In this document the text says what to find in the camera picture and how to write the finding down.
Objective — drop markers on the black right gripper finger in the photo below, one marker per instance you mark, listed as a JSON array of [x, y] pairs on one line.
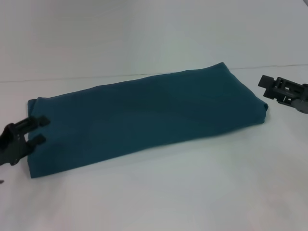
[[272, 83], [274, 96]]

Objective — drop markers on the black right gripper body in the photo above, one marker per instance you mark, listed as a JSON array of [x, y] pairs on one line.
[[299, 98]]

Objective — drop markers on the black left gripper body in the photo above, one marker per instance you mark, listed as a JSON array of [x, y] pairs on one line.
[[12, 144]]

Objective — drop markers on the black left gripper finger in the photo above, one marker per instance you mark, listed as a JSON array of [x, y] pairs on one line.
[[37, 140], [36, 122]]

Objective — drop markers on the teal blue t-shirt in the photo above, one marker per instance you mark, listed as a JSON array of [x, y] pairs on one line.
[[144, 115]]

